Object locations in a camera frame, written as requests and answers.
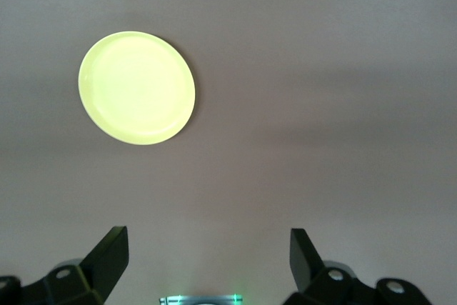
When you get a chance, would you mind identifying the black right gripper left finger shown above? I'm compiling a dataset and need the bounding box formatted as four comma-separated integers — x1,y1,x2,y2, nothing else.
0,226,129,305

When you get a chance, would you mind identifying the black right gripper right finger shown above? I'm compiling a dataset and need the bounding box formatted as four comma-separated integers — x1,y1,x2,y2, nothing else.
283,228,435,305

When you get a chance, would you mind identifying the yellow round plate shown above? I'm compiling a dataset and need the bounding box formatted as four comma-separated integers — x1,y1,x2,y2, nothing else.
77,31,196,146

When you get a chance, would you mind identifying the brown table cover sheet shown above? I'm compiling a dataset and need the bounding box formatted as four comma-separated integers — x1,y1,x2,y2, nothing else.
0,0,457,305

